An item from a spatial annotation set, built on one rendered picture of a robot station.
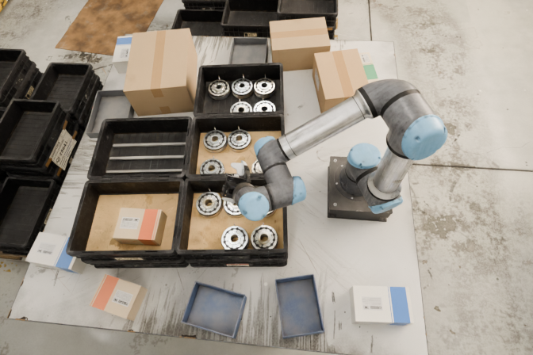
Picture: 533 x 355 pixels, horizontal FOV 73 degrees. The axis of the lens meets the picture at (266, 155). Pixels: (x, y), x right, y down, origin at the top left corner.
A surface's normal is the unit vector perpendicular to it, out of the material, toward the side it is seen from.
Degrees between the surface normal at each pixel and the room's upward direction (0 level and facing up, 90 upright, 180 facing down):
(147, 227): 0
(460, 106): 0
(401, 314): 0
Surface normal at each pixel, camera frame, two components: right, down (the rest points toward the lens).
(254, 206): 0.26, 0.15
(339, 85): -0.05, -0.50
